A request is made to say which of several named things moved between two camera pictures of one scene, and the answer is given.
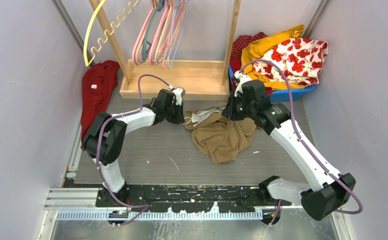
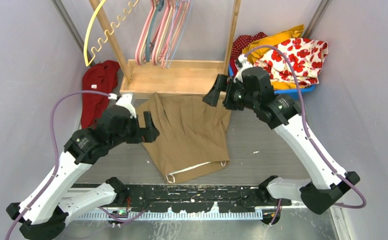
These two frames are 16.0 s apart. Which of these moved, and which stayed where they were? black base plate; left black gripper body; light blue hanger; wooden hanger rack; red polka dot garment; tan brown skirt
Moved: left black gripper body; tan brown skirt
Stayed: wooden hanger rack; red polka dot garment; black base plate; light blue hanger
